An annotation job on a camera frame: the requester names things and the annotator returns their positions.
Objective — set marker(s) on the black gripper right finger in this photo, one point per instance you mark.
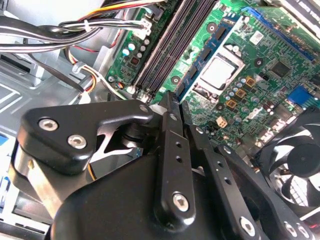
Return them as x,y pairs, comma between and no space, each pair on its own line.
245,195

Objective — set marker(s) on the blue RAM stick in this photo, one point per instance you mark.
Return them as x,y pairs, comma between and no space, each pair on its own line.
205,53

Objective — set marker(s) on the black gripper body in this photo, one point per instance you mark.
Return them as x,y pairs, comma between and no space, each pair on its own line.
112,212

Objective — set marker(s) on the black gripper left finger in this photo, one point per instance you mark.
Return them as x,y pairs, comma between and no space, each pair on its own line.
75,120

